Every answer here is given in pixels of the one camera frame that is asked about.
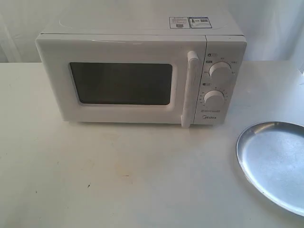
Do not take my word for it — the upper white control knob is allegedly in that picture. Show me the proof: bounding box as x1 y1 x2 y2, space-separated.
209 62 232 81

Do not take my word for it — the round metal tray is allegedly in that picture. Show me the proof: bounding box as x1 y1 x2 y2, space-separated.
237 122 304 207

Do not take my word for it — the white framed grey panel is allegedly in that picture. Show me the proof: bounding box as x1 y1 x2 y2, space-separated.
36 34 207 128

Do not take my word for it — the blue label sticker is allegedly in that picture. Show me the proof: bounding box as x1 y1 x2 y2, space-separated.
188 17 212 29

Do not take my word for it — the white control knob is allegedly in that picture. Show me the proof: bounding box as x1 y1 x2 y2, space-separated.
209 62 232 81
204 90 225 108

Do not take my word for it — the lower white control knob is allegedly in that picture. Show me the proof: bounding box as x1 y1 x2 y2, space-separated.
204 90 225 108

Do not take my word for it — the white microwave oven body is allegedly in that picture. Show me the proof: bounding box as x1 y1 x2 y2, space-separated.
40 8 247 126

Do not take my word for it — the white label sticker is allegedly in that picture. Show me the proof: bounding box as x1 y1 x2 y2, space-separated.
169 17 190 29

